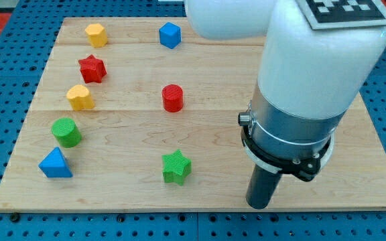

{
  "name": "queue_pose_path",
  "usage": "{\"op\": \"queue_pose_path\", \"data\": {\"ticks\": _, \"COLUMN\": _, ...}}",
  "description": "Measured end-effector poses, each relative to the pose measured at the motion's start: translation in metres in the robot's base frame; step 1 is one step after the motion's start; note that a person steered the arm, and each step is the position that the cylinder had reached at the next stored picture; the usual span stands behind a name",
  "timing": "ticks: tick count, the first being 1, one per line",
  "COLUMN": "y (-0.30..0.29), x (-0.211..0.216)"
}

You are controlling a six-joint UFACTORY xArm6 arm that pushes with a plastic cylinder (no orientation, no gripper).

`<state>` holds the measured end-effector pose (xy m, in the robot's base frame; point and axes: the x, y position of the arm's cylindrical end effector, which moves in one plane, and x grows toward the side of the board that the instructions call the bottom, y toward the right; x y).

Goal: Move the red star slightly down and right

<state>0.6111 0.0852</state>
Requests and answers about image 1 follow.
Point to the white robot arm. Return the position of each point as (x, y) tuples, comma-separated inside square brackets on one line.
[(316, 56)]

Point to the green star block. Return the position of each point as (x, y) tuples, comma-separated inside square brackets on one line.
[(176, 167)]

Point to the red star block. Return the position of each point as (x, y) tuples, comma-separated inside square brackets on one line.
[(92, 69)]

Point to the red cylinder block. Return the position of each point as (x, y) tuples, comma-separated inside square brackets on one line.
[(173, 98)]

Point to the light wooden board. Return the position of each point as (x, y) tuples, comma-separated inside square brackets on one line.
[(117, 166)]

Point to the blue cube block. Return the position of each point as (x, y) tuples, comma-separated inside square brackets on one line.
[(170, 35)]

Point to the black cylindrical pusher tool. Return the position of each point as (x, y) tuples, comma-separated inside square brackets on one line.
[(261, 187)]

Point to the yellow heart block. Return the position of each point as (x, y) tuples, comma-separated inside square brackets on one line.
[(80, 98)]

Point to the green cylinder block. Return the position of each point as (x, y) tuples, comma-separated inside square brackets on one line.
[(66, 132)]

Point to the yellow hexagon block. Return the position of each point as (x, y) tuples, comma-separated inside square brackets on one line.
[(96, 35)]

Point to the blue triangle block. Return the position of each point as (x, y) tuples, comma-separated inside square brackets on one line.
[(54, 165)]

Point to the black white fiducial marker tag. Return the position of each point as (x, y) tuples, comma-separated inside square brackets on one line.
[(343, 14)]

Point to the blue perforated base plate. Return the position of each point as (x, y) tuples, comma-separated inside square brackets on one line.
[(28, 30)]

